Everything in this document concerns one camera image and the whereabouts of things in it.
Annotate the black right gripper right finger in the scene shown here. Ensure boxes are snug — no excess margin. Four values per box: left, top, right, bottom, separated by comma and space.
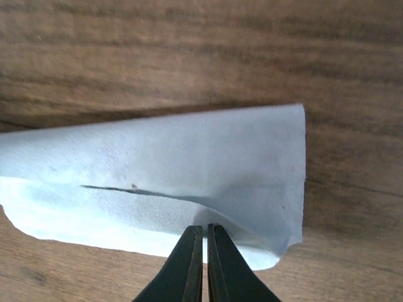
207, 224, 280, 302

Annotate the light blue cleaning cloth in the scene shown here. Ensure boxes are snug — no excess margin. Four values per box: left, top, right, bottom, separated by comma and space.
1, 104, 305, 270

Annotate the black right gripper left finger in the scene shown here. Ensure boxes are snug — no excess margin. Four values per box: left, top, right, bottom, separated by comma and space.
133, 225, 203, 302

